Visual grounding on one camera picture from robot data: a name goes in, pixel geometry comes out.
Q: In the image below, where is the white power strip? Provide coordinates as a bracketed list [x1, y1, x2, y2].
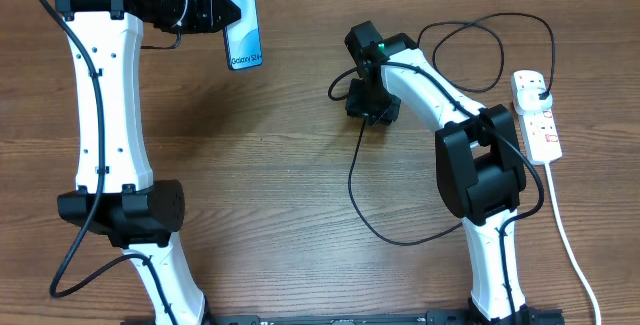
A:
[511, 70, 562, 165]

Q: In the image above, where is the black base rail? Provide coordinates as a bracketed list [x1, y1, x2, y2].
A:
[119, 307, 566, 325]

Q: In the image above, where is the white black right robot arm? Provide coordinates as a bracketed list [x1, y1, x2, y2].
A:
[342, 21, 534, 324]

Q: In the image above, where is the black charger cable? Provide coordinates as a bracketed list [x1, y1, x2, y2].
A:
[347, 12, 556, 247]

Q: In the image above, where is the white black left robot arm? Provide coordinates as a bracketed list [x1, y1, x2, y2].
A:
[46, 0, 241, 324]

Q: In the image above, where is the white charger adapter plug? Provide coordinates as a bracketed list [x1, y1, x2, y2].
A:
[514, 88, 553, 115]

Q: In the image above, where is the blue smartphone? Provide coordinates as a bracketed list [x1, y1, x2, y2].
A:
[224, 0, 263, 71]

